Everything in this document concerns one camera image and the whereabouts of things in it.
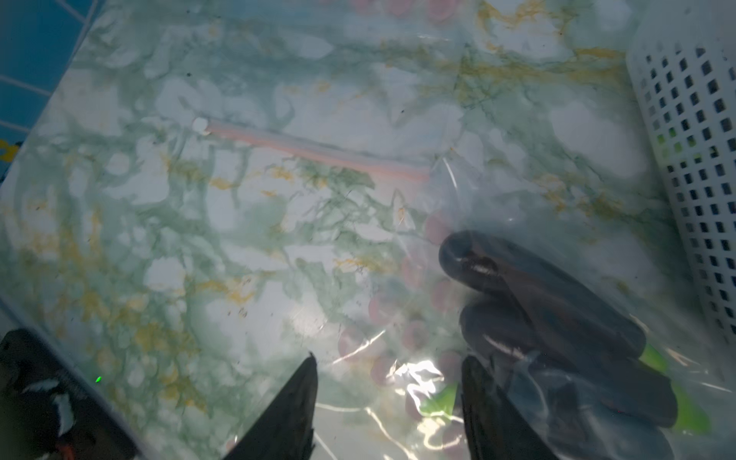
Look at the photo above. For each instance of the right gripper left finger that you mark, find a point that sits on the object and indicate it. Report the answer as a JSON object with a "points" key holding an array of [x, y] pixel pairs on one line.
{"points": [[285, 430]]}

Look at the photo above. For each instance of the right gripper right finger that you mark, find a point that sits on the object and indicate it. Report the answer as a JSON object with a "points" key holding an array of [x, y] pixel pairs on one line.
{"points": [[494, 428]]}

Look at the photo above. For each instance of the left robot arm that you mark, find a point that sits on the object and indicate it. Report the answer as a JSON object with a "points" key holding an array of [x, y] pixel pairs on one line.
{"points": [[47, 413]]}

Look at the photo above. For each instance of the eggplant in basket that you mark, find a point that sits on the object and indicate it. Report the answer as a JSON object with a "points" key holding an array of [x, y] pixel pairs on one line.
{"points": [[559, 307], [502, 337]]}

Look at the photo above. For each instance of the white plastic basket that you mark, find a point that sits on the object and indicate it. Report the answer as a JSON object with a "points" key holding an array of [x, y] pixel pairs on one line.
{"points": [[682, 64]]}

